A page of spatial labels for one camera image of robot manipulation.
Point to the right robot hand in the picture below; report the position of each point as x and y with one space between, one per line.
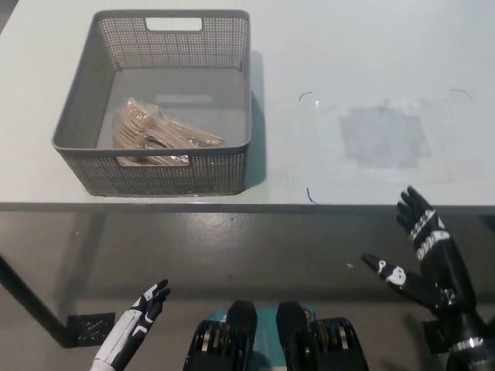
444 270

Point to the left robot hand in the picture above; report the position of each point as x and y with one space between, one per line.
127 332

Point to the bag of wooden cutlery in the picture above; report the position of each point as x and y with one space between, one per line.
154 127

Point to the black table foot plate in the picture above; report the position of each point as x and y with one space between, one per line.
89 328
435 338

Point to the black metal table leg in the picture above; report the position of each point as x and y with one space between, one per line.
35 299

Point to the grey perforated plastic basket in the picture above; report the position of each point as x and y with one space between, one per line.
178 50

